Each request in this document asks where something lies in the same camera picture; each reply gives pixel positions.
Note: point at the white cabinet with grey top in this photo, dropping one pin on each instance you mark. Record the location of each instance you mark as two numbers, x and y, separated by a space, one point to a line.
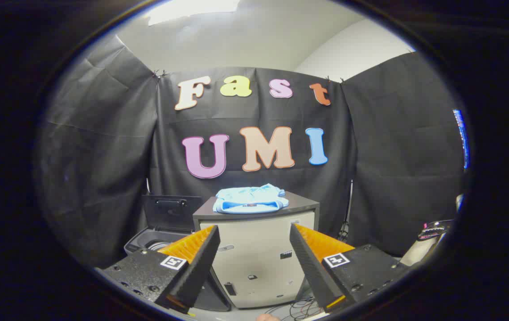
259 249

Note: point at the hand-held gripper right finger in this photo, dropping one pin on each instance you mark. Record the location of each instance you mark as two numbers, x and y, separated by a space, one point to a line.
312 267

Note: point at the computer monitor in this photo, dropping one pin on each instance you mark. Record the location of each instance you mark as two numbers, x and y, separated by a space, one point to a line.
461 133

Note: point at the grey washing machine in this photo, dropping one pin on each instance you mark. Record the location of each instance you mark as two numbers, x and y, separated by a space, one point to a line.
142 244

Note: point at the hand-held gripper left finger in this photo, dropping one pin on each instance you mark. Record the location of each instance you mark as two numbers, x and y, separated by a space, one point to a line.
199 267

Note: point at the light blue shirt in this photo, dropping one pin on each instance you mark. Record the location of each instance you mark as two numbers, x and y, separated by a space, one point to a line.
250 197

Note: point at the black device with pink detail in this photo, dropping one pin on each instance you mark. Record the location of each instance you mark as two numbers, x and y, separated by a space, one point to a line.
433 231

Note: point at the dark washing machine lid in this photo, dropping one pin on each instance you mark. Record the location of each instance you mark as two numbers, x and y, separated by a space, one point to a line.
170 219

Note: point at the black backdrop cloth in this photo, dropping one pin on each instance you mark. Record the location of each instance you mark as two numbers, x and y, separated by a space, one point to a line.
103 156

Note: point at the beige stand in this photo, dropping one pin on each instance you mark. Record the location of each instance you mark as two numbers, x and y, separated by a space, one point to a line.
419 255

